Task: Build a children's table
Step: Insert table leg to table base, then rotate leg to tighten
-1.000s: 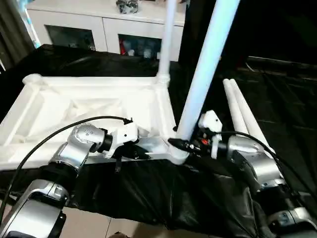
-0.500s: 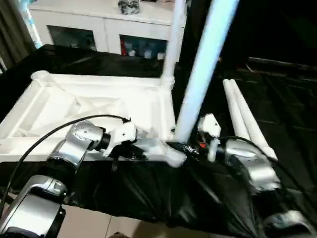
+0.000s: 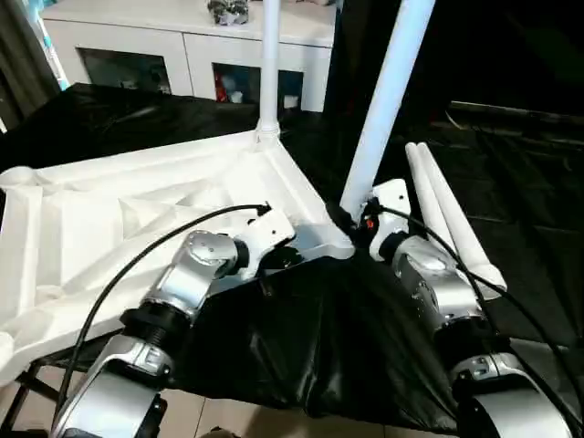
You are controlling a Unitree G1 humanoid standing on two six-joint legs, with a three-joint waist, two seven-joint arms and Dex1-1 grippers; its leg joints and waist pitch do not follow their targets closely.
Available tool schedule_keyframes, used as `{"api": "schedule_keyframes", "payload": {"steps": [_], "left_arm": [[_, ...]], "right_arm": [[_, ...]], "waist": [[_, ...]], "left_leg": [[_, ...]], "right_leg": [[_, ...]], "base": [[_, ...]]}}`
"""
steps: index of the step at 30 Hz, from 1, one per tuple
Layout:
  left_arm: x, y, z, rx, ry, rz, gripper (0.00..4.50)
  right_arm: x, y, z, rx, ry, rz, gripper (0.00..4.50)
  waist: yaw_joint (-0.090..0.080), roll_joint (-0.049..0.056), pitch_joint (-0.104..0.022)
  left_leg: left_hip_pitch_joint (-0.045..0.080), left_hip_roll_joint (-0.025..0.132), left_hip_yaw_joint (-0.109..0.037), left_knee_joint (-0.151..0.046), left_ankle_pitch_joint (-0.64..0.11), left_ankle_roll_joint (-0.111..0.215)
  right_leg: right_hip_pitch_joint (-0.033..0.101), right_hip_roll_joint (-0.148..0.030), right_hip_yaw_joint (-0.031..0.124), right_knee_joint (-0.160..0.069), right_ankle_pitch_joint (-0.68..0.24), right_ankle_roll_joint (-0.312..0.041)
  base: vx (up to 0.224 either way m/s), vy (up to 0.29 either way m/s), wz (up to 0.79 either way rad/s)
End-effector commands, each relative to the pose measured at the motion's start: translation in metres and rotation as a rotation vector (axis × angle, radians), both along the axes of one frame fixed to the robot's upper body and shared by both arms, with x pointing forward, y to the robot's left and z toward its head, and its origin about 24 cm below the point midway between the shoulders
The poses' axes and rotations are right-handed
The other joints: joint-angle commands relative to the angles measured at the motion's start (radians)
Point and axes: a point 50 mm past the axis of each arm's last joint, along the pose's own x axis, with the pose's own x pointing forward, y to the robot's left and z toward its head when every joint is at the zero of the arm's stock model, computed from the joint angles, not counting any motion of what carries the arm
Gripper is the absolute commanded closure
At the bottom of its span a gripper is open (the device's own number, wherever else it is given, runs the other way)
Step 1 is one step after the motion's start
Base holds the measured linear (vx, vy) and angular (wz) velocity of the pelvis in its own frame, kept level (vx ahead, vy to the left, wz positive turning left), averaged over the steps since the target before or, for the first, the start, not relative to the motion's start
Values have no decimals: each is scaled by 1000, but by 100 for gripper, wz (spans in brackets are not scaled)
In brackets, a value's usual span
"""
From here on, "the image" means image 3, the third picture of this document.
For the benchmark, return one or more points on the black glossy mat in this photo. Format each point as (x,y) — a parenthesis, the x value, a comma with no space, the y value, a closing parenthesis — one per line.
(319,342)

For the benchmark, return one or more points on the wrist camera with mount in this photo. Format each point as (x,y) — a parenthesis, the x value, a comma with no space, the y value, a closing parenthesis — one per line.
(269,228)
(392,201)

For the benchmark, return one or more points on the dark object on cabinet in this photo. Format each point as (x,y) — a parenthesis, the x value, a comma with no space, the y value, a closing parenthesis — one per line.
(228,10)

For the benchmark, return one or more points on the grey curtain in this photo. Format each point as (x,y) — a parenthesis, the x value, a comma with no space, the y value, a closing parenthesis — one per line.
(23,55)

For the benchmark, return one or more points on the white plastic table leg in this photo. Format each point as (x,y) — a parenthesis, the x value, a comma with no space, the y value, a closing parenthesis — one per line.
(458,219)
(270,68)
(388,91)
(426,182)

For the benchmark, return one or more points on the long black bar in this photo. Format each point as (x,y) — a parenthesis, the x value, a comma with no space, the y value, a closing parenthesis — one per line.
(515,111)

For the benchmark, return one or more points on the black folding table frame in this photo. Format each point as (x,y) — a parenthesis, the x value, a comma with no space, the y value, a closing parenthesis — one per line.
(27,392)

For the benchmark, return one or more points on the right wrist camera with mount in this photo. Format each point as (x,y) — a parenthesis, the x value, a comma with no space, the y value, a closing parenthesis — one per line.
(392,201)

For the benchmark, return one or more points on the white cabinet with glass doors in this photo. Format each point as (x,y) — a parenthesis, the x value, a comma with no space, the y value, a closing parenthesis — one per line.
(182,45)

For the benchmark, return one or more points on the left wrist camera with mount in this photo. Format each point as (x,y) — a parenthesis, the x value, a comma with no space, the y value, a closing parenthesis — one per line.
(269,228)

